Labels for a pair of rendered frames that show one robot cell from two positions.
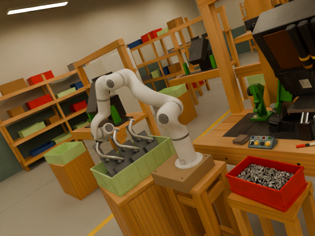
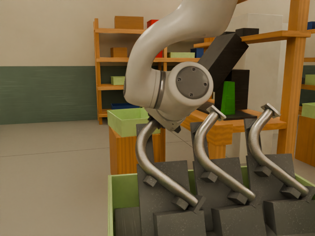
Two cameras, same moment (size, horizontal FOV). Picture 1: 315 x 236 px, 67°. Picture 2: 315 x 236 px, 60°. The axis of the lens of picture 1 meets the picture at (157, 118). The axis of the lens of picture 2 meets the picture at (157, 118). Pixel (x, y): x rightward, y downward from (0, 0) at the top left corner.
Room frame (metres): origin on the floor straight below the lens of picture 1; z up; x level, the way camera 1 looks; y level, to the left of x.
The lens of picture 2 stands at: (1.21, 0.22, 1.32)
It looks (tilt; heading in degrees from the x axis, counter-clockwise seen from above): 11 degrees down; 23
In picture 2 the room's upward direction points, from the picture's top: straight up
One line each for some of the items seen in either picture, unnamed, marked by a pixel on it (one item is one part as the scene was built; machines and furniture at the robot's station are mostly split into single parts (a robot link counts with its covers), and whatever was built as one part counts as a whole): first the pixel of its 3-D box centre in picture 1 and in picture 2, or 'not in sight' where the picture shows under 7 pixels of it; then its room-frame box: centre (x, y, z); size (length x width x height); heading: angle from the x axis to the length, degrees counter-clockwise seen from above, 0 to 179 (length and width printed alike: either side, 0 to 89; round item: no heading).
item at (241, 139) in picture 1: (241, 139); not in sight; (1.48, -0.48, 0.91); 0.10 x 0.08 x 0.03; 116
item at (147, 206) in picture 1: (157, 206); not in sight; (1.89, 0.30, 0.39); 0.68 x 0.52 x 0.79; 116
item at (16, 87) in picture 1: (57, 109); (162, 70); (7.13, 2.66, 1.14); 3.01 x 0.54 x 2.28; 130
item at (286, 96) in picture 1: (287, 88); not in sight; (1.38, -0.81, 1.17); 0.13 x 0.12 x 0.20; 36
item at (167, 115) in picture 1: (172, 121); not in sight; (1.40, -0.07, 1.24); 0.19 x 0.12 x 0.24; 148
